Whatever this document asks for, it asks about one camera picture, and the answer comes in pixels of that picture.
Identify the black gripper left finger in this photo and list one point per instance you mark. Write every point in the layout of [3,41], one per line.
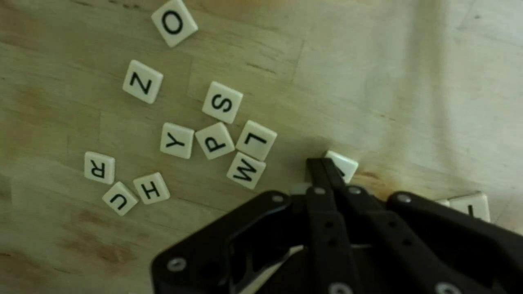
[328,239]

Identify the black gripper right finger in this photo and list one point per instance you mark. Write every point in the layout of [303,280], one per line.
[414,250]

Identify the cream letter tile A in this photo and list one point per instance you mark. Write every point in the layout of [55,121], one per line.
[347,162]

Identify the cream letter tile W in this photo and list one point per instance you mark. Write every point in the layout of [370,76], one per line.
[246,170]

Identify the cream letter tile L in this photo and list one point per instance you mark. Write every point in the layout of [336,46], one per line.
[256,139]

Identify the cream letter tile P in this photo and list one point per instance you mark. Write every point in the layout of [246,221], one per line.
[215,141]

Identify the cream letter tile S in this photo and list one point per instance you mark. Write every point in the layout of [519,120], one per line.
[223,102]

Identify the cream letter tile Y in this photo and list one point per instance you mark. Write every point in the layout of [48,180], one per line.
[177,141]

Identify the cream letter tile H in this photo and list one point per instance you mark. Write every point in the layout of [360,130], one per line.
[151,188]

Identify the cream letter tile U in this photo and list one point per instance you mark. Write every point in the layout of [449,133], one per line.
[120,198]

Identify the cream letter tile R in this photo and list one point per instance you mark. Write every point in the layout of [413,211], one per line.
[101,167]

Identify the cream letter tile Z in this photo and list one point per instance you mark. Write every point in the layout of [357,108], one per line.
[143,82]

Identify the cream letter tile O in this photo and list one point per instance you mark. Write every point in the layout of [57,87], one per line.
[174,23]

